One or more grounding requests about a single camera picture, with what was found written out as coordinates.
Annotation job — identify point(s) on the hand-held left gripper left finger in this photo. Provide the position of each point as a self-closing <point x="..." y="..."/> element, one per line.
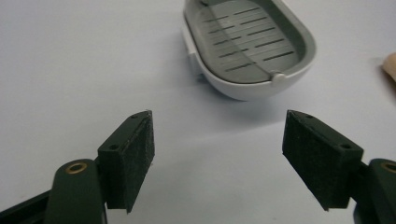
<point x="124" y="165"/>

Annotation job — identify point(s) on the white soap dish grey insert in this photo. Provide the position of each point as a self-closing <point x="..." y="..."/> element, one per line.
<point x="249" y="46"/>

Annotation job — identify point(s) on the tan object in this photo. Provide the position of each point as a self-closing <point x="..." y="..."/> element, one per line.
<point x="390" y="66"/>

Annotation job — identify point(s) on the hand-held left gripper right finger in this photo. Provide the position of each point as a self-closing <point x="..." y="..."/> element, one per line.
<point x="320" y="161"/>

